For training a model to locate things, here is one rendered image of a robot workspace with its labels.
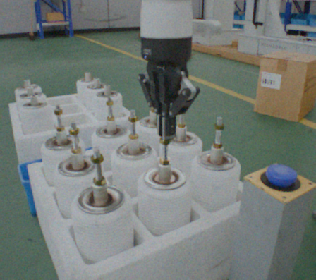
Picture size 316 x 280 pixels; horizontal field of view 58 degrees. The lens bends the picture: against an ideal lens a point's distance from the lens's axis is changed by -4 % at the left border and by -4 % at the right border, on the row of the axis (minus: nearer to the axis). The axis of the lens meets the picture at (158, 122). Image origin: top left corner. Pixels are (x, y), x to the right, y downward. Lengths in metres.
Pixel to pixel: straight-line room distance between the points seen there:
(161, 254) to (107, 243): 0.09
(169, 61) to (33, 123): 0.60
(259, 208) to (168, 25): 0.27
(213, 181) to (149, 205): 0.13
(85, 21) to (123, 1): 0.97
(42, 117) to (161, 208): 0.55
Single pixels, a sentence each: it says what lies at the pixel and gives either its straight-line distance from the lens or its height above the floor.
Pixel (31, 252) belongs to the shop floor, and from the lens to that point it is 0.79.
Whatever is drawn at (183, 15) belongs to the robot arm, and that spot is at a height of 0.52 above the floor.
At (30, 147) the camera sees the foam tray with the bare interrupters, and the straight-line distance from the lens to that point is 0.93.
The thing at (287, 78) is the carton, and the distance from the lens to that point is 1.56.
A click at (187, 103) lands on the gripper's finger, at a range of 0.42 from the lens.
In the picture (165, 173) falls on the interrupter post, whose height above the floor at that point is 0.27.
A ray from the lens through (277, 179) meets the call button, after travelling 0.41.
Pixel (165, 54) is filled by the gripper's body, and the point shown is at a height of 0.47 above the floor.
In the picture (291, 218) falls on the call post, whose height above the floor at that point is 0.28.
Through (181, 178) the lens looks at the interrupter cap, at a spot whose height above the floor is 0.25.
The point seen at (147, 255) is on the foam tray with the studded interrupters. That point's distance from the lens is 0.49.
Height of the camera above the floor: 0.53
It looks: 22 degrees down
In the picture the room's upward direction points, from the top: straight up
